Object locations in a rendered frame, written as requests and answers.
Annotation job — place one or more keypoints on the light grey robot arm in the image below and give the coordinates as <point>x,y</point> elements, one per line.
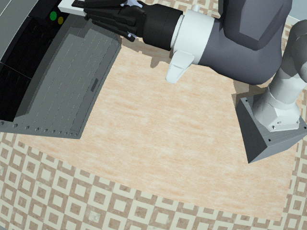
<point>244,44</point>

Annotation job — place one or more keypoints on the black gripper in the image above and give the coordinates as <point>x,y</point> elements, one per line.
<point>155,24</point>

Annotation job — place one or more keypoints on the grey server rack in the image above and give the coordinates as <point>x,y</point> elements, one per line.
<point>53,65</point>

